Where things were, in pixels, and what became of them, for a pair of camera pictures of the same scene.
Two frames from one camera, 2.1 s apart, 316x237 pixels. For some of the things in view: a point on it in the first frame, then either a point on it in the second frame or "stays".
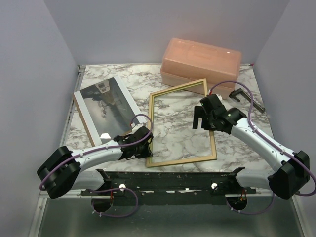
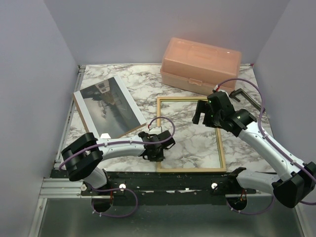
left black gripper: x=147 y=153 -> x=160 y=158
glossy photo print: x=108 y=110 stays
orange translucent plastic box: x=187 y=61 stays
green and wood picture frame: x=148 y=164 -> x=196 y=149
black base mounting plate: x=168 y=184 stays
